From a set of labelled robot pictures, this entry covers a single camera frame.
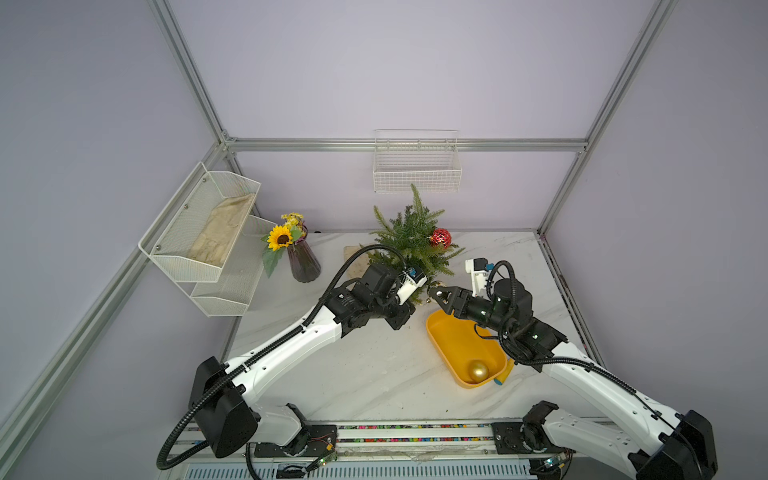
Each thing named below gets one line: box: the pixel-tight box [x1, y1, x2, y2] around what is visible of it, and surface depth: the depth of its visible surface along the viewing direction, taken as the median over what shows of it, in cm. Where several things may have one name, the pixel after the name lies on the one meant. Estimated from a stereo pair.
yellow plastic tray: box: [426, 309, 507, 389], surface depth 84 cm
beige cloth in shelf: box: [188, 192, 256, 267], surface depth 81 cm
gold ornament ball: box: [468, 360, 489, 383], surface depth 83 cm
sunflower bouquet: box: [261, 212, 306, 279], surface depth 88 cm
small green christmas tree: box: [360, 183, 466, 304], surface depth 76 cm
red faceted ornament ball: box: [431, 228, 452, 249], surface depth 72 cm
